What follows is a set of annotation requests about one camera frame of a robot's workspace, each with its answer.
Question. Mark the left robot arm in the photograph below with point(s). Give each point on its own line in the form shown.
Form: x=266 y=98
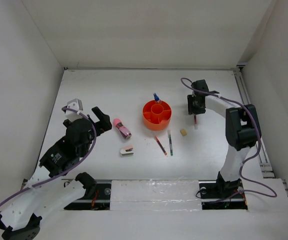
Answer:
x=22 y=214

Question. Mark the pink-capped clear tube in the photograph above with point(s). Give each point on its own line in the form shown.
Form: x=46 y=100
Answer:
x=124 y=131

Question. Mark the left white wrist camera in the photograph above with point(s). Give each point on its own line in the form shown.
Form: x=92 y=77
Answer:
x=75 y=107

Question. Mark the small tan eraser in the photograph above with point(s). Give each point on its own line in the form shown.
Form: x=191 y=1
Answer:
x=183 y=132

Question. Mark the red and white pen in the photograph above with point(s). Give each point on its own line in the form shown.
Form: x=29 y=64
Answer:
x=195 y=121

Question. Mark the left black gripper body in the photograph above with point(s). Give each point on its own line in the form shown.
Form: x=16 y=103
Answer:
x=102 y=125

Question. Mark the orange red pen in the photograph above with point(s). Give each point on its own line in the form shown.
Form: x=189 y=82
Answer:
x=160 y=145

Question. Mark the green and white pen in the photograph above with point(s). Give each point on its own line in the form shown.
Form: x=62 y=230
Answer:
x=170 y=142

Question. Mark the pink white mini stapler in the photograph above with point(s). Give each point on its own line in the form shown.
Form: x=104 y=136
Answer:
x=127 y=151

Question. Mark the black front mounting rail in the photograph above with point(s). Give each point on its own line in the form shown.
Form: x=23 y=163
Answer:
x=100 y=200

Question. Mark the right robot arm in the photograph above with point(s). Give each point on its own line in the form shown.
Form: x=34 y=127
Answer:
x=242 y=131

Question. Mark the orange round desk organizer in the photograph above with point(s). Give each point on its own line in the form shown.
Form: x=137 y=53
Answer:
x=156 y=116

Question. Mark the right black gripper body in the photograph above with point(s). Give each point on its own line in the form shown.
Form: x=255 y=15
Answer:
x=193 y=107

